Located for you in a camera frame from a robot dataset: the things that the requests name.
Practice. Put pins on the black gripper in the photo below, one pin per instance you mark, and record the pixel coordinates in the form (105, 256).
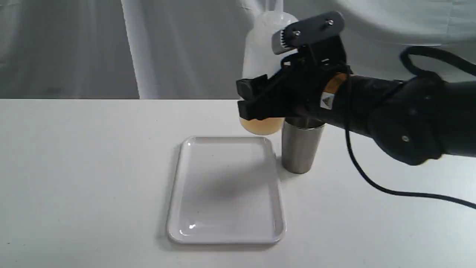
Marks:
(318, 84)

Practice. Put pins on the translucent squeeze bottle amber liquid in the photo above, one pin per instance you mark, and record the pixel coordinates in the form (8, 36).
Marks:
(259, 58)

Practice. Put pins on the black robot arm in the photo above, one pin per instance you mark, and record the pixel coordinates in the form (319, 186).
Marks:
(412, 121)

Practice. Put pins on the stainless steel cup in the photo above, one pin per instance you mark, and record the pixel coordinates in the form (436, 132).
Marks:
(300, 139)

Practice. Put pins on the white rectangular plastic tray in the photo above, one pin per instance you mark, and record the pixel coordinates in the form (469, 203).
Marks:
(226, 191)

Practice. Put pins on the grey fabric backdrop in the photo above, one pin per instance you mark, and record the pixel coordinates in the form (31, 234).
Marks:
(193, 49)

